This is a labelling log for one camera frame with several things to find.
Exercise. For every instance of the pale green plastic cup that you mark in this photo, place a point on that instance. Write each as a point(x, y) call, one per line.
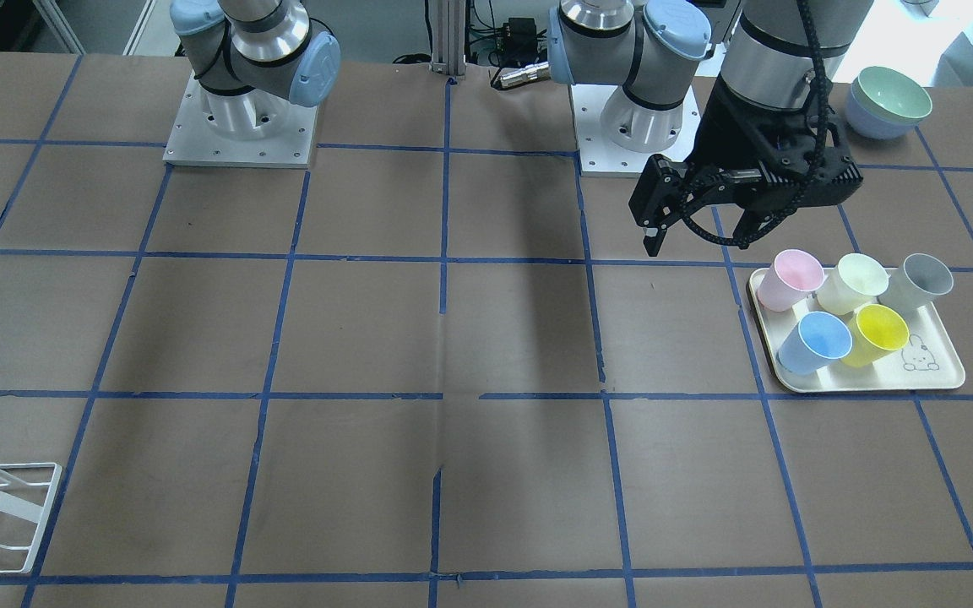
point(852, 283)

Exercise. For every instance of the blue plastic cup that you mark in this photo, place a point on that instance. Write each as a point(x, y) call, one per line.
point(817, 341)

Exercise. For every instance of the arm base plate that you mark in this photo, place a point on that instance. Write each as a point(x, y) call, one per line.
point(252, 130)
point(600, 156)

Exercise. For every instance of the yellow plastic cup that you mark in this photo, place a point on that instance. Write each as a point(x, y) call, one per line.
point(876, 331)

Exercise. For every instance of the cream plastic tray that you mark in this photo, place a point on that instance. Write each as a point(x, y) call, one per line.
point(929, 361)

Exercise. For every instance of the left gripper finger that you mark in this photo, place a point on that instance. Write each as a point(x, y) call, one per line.
point(754, 226)
point(653, 240)

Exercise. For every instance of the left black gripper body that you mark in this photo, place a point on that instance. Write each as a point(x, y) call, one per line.
point(720, 133)

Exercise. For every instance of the stacked green blue bowls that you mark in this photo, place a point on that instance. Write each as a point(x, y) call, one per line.
point(884, 104)

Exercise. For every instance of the grey plastic cup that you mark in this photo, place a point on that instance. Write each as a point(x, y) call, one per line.
point(920, 280)

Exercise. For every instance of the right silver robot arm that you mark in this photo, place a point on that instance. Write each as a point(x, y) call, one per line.
point(236, 47)

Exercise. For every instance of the pink plastic cup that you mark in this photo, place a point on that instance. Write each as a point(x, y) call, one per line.
point(792, 277)

